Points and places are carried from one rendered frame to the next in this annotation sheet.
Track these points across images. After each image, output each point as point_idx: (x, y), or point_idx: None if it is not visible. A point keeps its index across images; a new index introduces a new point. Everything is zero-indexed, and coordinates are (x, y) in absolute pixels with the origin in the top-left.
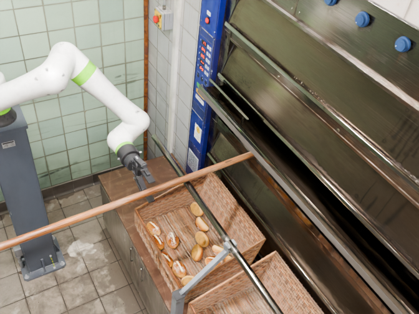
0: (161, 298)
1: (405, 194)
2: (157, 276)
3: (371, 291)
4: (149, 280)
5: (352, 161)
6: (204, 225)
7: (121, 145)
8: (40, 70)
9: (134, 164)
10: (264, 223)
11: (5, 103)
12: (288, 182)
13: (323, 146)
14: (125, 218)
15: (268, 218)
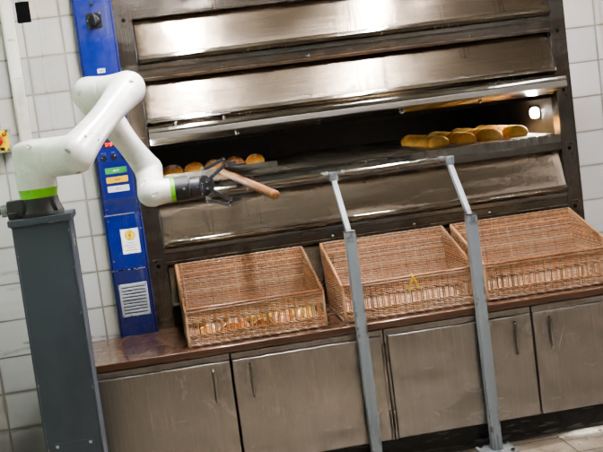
0: (310, 335)
1: (380, 49)
2: (279, 335)
3: (412, 153)
4: (273, 359)
5: (331, 71)
6: None
7: (172, 178)
8: (127, 73)
9: (206, 176)
10: (292, 224)
11: (112, 123)
12: (316, 108)
13: (301, 82)
14: (171, 352)
15: (290, 221)
